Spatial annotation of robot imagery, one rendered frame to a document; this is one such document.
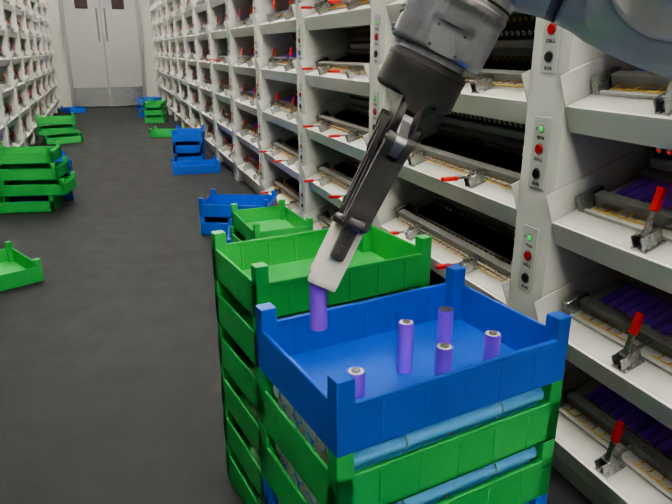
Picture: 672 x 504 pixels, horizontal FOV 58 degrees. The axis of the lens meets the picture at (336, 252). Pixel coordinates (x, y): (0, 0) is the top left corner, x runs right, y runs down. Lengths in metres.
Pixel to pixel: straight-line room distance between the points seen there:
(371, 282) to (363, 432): 0.38
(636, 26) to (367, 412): 0.39
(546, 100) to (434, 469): 0.66
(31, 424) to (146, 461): 0.31
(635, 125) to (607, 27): 0.45
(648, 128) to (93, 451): 1.14
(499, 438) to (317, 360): 0.23
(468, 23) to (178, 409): 1.11
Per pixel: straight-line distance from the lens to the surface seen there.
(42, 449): 1.41
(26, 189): 3.34
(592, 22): 0.53
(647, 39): 0.51
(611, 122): 1.00
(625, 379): 1.03
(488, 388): 0.68
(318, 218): 2.39
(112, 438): 1.39
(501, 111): 1.21
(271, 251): 1.06
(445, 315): 0.73
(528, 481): 0.81
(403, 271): 0.96
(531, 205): 1.13
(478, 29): 0.54
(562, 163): 1.08
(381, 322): 0.81
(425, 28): 0.54
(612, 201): 1.08
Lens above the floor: 0.76
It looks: 19 degrees down
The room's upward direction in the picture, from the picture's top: straight up
